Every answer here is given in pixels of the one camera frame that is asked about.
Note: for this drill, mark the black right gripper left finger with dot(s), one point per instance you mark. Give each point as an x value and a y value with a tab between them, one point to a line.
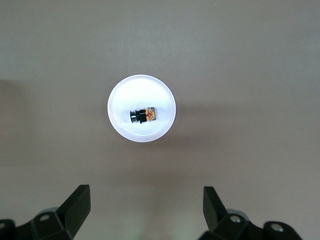
62	220

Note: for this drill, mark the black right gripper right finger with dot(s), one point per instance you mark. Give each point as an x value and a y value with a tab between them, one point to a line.
225	225

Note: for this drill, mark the pink round plate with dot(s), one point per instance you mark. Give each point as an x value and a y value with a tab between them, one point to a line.
140	90

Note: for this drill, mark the orange and black switch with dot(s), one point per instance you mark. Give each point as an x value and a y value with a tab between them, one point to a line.
146	115

